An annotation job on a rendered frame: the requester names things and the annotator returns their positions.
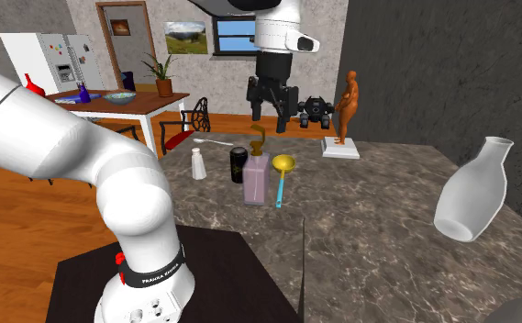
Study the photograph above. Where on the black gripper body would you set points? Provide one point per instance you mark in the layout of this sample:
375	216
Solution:
273	74

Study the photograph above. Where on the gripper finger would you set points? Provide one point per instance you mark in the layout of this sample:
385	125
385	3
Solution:
256	112
282	121

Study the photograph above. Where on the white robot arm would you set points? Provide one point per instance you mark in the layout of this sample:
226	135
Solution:
122	179

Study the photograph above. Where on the black robot toy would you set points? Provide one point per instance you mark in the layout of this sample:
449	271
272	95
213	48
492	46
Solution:
315	109

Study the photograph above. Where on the white spoon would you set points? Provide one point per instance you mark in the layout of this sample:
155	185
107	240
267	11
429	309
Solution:
213	142

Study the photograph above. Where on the dark framed window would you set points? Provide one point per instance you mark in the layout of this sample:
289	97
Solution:
233	35

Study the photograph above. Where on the black chair red seat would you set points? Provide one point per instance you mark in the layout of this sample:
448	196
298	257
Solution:
200	117

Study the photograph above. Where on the black can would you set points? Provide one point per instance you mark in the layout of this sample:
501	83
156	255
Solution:
237	165

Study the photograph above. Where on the pink soap dispenser brown pump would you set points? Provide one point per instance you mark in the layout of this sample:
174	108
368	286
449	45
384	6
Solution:
256	181

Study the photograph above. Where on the orange figure on white base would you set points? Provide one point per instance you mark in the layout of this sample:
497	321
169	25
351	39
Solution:
346	105

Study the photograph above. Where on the white salt shaker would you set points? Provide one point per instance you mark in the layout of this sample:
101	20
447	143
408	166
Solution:
198	165

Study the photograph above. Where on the brown and white dining table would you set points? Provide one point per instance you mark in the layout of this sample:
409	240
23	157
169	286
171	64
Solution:
148	102

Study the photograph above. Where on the brown framed door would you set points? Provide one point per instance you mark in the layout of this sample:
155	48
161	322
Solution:
128	49

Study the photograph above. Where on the dark robot stand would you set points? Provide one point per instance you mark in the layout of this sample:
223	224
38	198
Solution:
224	277

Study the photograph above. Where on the white vase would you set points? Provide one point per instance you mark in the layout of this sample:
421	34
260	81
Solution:
473	194

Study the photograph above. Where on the white fridge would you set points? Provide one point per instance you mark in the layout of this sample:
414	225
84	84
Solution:
41	56

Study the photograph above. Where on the landscape wall picture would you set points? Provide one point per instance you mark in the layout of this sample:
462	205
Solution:
185	38

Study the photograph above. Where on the small dark wall picture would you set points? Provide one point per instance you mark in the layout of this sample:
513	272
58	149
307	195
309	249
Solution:
120	27

